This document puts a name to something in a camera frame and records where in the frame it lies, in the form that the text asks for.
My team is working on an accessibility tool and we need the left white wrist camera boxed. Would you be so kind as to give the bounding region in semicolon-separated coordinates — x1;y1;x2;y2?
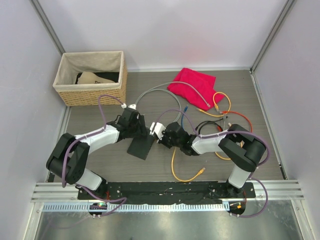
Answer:
121;103;137;110

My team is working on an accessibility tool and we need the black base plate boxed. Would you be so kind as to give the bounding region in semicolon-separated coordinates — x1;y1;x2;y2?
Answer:
91;181;256;205

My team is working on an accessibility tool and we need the orange red ethernet cable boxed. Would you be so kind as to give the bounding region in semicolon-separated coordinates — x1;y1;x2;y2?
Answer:
216;110;253;133

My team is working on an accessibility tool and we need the pink folded cloth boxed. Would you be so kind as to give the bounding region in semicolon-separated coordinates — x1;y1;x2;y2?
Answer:
167;68;216;111

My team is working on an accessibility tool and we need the grey ethernet cable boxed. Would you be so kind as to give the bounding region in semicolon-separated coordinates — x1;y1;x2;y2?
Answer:
133;81;212;123

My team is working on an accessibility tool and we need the black network switch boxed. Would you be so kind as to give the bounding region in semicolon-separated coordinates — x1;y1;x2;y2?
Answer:
127;135;155;160

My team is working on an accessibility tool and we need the white slotted cable duct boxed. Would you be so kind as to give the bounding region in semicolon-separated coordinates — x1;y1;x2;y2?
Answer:
42;201;230;213

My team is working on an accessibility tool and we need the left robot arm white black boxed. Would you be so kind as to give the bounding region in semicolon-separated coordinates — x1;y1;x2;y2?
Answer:
46;107;147;200

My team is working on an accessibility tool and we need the blue ethernet cable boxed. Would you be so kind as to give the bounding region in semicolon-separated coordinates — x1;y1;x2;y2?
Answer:
181;104;191;130

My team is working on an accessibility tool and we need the black ethernet cable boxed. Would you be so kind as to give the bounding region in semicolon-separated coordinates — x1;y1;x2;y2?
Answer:
196;114;230;133

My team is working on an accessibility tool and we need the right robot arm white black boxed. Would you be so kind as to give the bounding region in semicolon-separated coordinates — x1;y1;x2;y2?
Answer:
156;122;267;198

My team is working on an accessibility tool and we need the beige cloth in basket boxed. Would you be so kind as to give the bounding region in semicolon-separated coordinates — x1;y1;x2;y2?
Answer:
75;71;119;84

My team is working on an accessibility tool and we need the wicker basket with liner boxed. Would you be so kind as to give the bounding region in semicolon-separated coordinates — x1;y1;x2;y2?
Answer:
53;51;128;107

